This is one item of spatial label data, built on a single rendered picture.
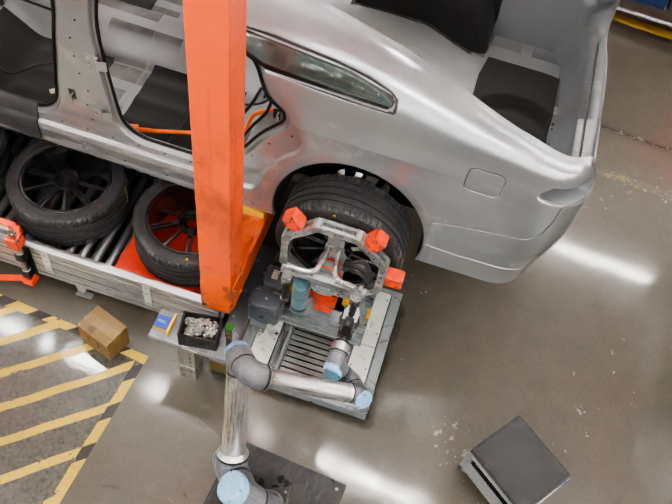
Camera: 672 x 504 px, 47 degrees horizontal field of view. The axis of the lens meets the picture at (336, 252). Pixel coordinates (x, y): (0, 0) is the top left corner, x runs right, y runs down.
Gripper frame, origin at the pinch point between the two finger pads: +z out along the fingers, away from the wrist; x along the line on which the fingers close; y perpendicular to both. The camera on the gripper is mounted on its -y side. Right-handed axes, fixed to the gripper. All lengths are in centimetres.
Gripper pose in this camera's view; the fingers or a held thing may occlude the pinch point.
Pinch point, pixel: (353, 307)
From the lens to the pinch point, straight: 375.2
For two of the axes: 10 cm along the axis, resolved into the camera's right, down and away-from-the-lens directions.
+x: 9.5, 3.0, -0.8
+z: 2.9, -7.7, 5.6
